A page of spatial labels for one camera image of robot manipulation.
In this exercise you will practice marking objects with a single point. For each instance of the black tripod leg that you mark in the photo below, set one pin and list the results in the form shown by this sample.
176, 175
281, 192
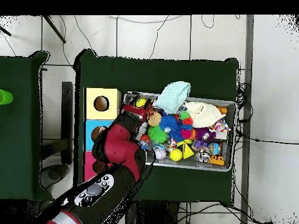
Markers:
53, 29

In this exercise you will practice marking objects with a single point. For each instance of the green spiky ball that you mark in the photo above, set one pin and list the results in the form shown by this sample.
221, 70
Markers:
157, 134

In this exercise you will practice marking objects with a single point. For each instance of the yellow ball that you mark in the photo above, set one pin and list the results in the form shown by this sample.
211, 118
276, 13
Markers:
175, 154
141, 101

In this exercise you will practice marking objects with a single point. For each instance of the pink spiky ball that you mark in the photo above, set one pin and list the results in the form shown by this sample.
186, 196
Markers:
187, 134

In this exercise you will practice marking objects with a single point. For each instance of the colourful patterned cloth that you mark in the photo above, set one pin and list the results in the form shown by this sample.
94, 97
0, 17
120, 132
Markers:
220, 126

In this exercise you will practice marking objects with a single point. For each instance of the mint green cloth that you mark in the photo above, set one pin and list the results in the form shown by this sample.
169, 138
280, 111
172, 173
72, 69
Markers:
173, 97

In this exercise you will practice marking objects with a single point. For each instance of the wooden box with three holes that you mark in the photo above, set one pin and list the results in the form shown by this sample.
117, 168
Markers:
100, 105

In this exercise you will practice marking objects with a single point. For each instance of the dark green table cloth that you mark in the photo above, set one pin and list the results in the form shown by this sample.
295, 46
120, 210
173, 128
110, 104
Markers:
140, 74
23, 116

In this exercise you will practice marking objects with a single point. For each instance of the green cup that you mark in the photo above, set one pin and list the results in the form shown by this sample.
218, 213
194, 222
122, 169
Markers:
4, 97

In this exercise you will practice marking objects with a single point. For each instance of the cream knitted cloth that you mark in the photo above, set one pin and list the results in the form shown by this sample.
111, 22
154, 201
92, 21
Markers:
205, 114

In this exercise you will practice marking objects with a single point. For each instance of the white baseball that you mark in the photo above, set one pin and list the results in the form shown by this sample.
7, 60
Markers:
160, 153

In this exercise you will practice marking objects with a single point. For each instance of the orange foam disc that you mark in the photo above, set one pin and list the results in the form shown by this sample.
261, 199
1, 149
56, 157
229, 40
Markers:
154, 119

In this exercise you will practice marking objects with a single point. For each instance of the blue spiky ball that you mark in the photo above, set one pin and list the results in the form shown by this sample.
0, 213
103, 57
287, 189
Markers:
172, 126

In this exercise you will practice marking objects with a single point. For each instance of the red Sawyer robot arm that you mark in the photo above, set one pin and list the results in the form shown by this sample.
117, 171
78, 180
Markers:
117, 149

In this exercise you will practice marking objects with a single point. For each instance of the clear mesh bin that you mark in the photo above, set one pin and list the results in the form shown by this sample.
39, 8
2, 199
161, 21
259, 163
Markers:
229, 161

